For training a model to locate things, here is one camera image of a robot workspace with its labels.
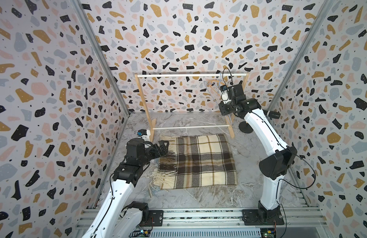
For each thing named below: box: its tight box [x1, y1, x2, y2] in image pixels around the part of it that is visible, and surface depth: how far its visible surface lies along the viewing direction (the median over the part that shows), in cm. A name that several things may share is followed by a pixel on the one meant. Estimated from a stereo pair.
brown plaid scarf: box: [147, 133, 239, 197], surface depth 90 cm
